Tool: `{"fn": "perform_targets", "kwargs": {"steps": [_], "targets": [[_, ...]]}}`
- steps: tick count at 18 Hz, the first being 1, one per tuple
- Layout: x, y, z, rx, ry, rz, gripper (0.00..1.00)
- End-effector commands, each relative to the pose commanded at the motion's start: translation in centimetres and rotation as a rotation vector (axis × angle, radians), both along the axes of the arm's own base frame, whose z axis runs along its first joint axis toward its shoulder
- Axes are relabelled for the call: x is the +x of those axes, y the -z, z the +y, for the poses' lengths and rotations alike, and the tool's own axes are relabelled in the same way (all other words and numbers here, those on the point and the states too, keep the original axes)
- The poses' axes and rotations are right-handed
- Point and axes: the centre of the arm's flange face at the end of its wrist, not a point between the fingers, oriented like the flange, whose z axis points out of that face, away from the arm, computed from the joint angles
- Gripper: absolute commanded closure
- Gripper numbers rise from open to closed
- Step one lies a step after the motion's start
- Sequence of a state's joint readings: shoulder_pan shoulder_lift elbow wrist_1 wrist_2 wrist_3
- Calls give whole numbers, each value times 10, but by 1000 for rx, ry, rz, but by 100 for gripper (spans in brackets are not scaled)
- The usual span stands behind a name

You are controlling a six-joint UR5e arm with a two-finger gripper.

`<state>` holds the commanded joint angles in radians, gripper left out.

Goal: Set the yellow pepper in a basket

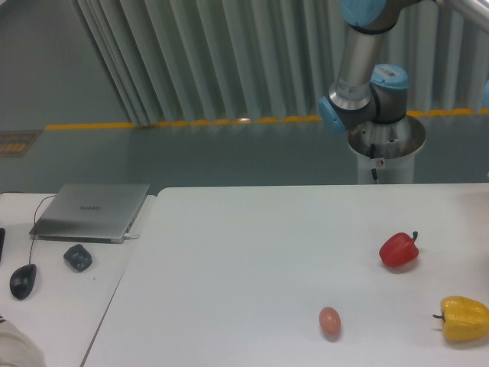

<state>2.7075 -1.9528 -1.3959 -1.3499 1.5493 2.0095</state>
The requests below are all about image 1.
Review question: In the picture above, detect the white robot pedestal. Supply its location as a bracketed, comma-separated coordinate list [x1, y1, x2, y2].
[347, 115, 426, 184]

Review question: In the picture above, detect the white pleated curtain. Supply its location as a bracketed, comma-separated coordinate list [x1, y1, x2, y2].
[77, 1, 488, 126]

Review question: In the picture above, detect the small black plastic gadget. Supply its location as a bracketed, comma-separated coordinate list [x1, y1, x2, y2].
[63, 244, 92, 272]

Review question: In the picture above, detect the white usb plug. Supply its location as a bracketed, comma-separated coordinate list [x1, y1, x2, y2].
[124, 234, 140, 240]

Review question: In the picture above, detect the black mouse cable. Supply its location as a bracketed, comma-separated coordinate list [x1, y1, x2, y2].
[28, 193, 57, 265]

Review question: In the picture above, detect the white cloth sleeve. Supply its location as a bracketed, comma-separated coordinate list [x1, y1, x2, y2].
[1, 317, 46, 367]

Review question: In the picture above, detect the black computer mouse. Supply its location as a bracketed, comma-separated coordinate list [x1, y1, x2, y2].
[9, 264, 37, 300]

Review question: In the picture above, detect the red bell pepper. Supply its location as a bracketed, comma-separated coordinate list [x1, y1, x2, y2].
[379, 231, 419, 268]

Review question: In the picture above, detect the grey closed laptop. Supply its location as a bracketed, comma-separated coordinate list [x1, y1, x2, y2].
[30, 183, 150, 244]

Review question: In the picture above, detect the yellow bell pepper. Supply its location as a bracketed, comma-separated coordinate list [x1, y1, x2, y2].
[432, 296, 488, 342]

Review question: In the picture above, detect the brown floor sign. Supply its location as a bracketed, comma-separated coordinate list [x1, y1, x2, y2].
[0, 130, 42, 158]

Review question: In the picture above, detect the black keyboard edge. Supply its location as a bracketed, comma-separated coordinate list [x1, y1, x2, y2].
[0, 227, 6, 262]

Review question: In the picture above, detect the brown egg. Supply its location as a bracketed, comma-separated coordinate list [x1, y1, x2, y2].
[319, 307, 341, 336]

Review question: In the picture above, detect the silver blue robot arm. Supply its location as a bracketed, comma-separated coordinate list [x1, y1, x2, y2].
[319, 1, 488, 133]

